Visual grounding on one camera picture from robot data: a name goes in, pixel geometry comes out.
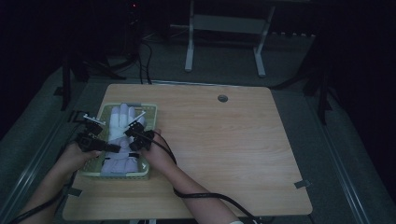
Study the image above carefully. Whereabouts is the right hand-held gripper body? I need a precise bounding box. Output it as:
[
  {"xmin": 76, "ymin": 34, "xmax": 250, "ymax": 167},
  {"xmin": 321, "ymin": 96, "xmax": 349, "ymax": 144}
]
[{"xmin": 123, "ymin": 110, "xmax": 156, "ymax": 147}]

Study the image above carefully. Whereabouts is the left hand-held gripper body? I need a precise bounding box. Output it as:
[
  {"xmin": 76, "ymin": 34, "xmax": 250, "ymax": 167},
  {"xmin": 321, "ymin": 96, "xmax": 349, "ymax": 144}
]
[{"xmin": 76, "ymin": 113, "xmax": 106, "ymax": 154}]

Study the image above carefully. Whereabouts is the lilac and white ski glove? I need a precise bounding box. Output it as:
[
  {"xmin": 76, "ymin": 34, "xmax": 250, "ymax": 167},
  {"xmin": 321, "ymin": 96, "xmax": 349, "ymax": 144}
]
[{"xmin": 100, "ymin": 103, "xmax": 147, "ymax": 175}]

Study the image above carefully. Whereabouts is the pale green plastic basket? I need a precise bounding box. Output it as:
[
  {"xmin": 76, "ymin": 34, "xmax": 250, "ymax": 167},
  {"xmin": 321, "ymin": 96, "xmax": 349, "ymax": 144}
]
[{"xmin": 78, "ymin": 102, "xmax": 159, "ymax": 181}]

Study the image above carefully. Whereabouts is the person's right hand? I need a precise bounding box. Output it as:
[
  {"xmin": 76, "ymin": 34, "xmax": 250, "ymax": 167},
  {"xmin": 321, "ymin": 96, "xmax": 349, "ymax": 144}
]
[{"xmin": 139, "ymin": 128, "xmax": 177, "ymax": 175}]

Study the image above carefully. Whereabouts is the person's left hand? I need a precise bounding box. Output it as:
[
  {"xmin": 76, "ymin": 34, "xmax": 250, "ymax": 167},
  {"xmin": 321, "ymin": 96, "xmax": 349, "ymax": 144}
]
[{"xmin": 59, "ymin": 141, "xmax": 103, "ymax": 175}]

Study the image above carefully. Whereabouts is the grey tape strip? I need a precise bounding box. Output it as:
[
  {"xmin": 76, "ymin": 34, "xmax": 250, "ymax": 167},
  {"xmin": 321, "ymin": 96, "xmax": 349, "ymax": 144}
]
[
  {"xmin": 293, "ymin": 179, "xmax": 312, "ymax": 189},
  {"xmin": 65, "ymin": 186, "xmax": 83, "ymax": 198}
]

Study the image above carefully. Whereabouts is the black tower with red light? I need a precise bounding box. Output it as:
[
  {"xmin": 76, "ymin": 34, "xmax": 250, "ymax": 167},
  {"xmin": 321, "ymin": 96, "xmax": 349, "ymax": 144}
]
[{"xmin": 125, "ymin": 0, "xmax": 145, "ymax": 62}]

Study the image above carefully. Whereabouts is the black floor cable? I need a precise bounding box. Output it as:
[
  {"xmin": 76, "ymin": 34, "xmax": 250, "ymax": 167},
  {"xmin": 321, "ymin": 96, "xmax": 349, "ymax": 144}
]
[{"xmin": 136, "ymin": 38, "xmax": 154, "ymax": 86}]

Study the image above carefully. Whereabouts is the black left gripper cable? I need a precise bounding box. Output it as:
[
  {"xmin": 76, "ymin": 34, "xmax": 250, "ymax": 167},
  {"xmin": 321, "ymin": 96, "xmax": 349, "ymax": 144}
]
[{"xmin": 8, "ymin": 183, "xmax": 68, "ymax": 224}]

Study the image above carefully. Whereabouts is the white metal desk frame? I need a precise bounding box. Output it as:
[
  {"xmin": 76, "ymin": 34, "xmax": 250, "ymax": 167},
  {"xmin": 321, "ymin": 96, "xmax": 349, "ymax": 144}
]
[{"xmin": 169, "ymin": 0, "xmax": 277, "ymax": 78}]

